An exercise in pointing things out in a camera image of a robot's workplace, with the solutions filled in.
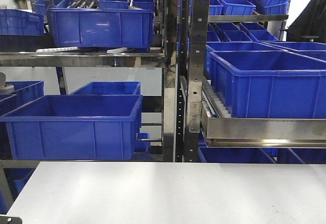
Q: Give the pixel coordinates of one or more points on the large blue bin right shelf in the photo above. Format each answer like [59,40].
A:
[269,84]

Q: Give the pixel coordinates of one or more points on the blue bin far left lower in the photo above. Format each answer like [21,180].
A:
[22,92]

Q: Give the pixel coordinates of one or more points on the blue bin behind lower left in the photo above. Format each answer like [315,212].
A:
[110,88]

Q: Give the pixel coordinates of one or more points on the large blue bin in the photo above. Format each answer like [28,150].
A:
[75,127]
[113,28]

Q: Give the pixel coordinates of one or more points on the blue bin far left upper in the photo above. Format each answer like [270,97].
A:
[19,22]

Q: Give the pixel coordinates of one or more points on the large blue bin upper left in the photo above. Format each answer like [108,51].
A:
[113,28]

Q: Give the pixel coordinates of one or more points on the large blue bin lower left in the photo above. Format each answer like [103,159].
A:
[75,127]

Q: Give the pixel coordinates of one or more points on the stainless steel shelving rack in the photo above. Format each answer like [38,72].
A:
[185,116]

